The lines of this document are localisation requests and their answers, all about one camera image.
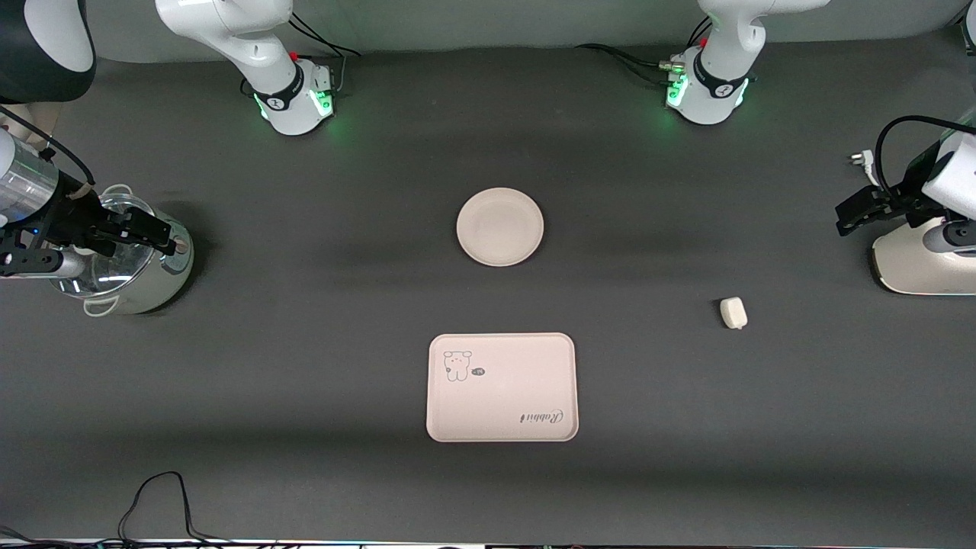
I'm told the pale green electric pot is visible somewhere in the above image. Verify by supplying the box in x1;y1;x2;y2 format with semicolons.
50;185;195;317

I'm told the white toaster power cord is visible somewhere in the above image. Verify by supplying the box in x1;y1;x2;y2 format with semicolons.
850;150;879;188

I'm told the round cream plate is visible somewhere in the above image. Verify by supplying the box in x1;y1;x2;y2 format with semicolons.
456;188;545;268

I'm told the cream rectangular rabbit tray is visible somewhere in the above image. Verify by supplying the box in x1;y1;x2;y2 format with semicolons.
426;332;580;443

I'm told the white toaster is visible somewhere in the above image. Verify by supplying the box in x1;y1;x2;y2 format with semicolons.
872;217;976;296

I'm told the glass pot lid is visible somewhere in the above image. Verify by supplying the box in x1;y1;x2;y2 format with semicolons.
50;194;159;297

